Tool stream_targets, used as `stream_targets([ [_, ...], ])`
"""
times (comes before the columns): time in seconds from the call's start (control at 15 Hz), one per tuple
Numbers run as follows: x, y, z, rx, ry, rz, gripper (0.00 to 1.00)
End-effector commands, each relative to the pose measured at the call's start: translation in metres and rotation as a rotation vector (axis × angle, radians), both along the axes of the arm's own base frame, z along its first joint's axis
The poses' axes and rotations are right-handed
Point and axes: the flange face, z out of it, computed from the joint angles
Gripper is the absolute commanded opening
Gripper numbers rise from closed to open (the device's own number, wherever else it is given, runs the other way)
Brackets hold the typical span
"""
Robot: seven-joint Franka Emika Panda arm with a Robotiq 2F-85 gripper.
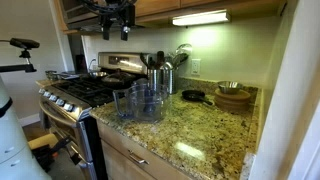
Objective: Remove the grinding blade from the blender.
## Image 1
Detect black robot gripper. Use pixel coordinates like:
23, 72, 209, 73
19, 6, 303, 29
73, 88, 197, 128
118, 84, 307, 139
99, 0, 136, 41

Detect black grinding blade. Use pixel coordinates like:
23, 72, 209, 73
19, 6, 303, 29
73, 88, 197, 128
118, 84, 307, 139
143, 96, 155, 115

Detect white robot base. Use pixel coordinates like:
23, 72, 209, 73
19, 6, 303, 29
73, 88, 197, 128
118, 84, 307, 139
0, 78, 51, 180

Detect clear plastic blender bowl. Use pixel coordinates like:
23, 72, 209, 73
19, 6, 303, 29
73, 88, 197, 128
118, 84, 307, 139
113, 83, 168, 123

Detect steel over-range microwave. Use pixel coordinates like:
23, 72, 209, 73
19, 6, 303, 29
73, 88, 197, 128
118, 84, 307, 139
59, 0, 99, 31

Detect pan with lid on stove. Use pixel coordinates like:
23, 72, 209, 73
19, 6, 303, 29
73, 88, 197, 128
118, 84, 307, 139
102, 69, 135, 87

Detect steel utensil holder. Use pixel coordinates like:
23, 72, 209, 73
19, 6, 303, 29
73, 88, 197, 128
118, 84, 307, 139
147, 69, 177, 94

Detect stainless steel gas stove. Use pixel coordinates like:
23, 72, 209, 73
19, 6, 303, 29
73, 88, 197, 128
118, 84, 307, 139
39, 52, 152, 180

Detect small black cast iron skillet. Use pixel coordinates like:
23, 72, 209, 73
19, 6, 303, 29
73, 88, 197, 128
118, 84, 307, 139
182, 90, 212, 105

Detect under-cabinet light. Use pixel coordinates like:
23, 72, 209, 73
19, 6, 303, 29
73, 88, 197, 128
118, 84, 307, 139
172, 10, 231, 26

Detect small steel bowl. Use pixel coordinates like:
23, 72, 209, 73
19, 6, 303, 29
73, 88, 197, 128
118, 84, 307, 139
218, 81, 243, 94

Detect stacked wooden plates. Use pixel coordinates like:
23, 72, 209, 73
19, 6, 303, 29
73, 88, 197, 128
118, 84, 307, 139
214, 89, 251, 111

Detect white wall outlet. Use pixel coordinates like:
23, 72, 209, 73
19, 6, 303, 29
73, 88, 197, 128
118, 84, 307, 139
191, 59, 201, 75

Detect black camera on tripod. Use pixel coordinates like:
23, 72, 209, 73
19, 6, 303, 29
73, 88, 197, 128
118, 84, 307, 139
0, 38, 40, 73

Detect wooden drawer with handle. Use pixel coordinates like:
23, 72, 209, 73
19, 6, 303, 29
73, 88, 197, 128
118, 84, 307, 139
98, 121, 191, 180

